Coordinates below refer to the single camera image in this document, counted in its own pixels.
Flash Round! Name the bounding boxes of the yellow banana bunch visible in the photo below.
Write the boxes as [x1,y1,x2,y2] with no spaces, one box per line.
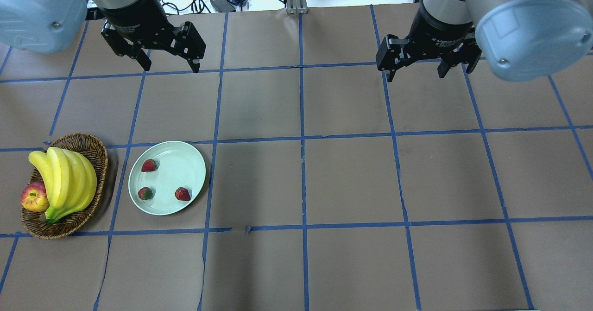
[28,147,97,224]

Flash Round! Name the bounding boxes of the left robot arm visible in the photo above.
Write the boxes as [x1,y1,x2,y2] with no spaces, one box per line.
[0,0,206,74]

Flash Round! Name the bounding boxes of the red strawberry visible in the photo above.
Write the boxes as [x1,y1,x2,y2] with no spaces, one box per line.
[140,159,158,172]
[137,187,155,201]
[174,188,192,202]

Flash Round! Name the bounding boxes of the woven wicker basket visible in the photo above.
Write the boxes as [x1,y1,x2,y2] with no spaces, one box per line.
[20,133,109,240]

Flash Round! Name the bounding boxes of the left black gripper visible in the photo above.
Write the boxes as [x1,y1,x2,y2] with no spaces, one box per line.
[100,0,206,74]

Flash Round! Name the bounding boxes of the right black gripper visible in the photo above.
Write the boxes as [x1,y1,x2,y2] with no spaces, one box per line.
[376,5,482,83]

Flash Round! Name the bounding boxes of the light green plate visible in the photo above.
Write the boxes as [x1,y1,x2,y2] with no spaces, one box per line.
[127,141,206,216]

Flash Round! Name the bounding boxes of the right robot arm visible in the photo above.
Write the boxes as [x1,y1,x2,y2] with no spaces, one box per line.
[376,0,593,82]

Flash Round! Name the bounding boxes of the black power adapter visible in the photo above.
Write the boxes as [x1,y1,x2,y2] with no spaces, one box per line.
[209,0,236,13]

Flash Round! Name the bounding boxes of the red yellow apple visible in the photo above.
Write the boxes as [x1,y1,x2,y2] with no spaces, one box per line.
[20,181,50,213]

